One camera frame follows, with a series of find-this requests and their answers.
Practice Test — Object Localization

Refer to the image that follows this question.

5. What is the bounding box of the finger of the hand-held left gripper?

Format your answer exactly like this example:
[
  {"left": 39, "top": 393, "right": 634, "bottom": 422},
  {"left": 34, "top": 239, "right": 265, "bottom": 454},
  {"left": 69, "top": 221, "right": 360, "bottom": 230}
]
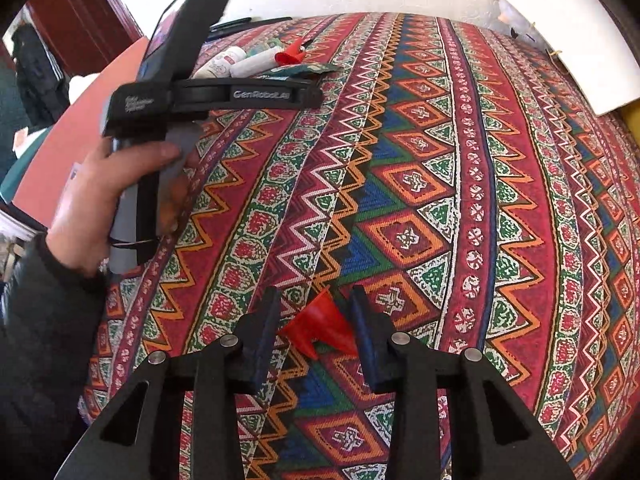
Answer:
[{"left": 137, "top": 0, "right": 238, "bottom": 83}]

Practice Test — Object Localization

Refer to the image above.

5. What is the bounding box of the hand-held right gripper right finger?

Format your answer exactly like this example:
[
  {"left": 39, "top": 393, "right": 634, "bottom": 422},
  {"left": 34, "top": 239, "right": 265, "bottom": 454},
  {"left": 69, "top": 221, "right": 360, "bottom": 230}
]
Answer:
[{"left": 347, "top": 284, "right": 578, "bottom": 480}]

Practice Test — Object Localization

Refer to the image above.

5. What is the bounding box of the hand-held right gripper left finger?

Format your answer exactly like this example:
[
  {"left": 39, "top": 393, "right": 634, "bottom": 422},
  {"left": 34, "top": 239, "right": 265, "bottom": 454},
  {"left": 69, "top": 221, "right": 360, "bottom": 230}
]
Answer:
[{"left": 52, "top": 286, "right": 283, "bottom": 480}]

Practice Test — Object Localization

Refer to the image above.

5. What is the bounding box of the red funnel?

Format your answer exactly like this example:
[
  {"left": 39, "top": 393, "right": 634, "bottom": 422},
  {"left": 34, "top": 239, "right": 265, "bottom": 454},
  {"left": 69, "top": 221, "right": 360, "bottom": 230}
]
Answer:
[
  {"left": 279, "top": 287, "right": 358, "bottom": 359},
  {"left": 275, "top": 36, "right": 307, "bottom": 67}
]

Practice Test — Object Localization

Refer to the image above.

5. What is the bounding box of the pink cardboard box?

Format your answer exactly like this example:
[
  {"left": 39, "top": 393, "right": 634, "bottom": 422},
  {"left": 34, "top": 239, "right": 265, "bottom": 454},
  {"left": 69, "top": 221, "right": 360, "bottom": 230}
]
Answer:
[{"left": 12, "top": 37, "right": 151, "bottom": 231}]

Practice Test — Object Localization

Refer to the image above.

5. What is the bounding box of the person's left hand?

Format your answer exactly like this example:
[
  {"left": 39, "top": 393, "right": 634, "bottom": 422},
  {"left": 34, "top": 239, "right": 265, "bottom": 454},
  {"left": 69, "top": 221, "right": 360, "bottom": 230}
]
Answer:
[{"left": 45, "top": 137, "right": 196, "bottom": 278}]

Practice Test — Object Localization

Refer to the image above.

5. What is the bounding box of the white tube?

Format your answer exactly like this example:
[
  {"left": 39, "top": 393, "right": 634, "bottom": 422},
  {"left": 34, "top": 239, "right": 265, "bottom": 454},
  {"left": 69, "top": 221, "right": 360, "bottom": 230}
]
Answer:
[{"left": 230, "top": 50, "right": 281, "bottom": 78}]

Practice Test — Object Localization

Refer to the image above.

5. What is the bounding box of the white pill bottle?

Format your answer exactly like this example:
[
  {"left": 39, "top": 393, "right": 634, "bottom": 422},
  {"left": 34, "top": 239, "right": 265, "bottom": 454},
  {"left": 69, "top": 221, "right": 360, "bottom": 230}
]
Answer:
[{"left": 192, "top": 46, "right": 247, "bottom": 80}]

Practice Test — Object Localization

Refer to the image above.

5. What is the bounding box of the black rod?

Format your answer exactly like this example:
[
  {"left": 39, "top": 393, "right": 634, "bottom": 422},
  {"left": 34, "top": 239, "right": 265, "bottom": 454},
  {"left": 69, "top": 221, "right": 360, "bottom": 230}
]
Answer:
[
  {"left": 210, "top": 16, "right": 253, "bottom": 32},
  {"left": 207, "top": 16, "right": 293, "bottom": 41}
]

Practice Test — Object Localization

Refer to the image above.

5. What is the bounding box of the teal packet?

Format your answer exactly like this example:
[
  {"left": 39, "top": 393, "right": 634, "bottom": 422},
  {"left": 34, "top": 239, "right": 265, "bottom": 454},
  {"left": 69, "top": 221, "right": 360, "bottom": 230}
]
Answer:
[{"left": 265, "top": 62, "right": 341, "bottom": 81}]

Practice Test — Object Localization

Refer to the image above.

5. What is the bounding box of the dark red wooden door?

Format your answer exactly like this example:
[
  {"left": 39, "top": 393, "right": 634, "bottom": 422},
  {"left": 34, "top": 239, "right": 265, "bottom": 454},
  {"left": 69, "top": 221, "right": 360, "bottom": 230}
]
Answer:
[{"left": 25, "top": 0, "right": 146, "bottom": 56}]

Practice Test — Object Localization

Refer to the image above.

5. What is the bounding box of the black jacket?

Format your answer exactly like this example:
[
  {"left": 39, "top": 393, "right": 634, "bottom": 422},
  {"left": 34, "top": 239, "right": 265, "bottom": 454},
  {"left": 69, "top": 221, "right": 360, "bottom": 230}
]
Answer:
[{"left": 11, "top": 22, "right": 71, "bottom": 128}]

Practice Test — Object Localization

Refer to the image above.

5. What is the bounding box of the small white plush doll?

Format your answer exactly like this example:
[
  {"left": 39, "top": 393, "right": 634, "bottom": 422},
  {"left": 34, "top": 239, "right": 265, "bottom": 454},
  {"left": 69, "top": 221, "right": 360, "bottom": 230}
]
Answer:
[{"left": 492, "top": 0, "right": 543, "bottom": 48}]

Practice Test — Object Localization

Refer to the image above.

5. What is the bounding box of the yellow cushion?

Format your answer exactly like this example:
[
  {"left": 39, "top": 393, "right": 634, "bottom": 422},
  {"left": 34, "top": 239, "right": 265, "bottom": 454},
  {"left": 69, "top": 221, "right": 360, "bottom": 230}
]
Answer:
[{"left": 620, "top": 105, "right": 640, "bottom": 136}]

